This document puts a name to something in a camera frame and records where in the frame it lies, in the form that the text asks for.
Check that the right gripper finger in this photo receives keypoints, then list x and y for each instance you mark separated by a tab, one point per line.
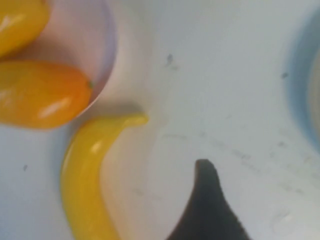
207	215

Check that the pink round plate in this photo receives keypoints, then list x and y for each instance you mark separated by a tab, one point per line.
85	37

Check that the yellow toy banana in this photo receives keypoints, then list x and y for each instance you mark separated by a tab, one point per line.
82	175

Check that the grey-blue round plate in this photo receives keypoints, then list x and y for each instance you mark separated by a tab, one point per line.
302	82

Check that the yellow toy mango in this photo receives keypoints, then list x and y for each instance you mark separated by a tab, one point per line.
17	25

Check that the orange-yellow toy mango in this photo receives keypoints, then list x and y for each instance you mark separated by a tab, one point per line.
42	95

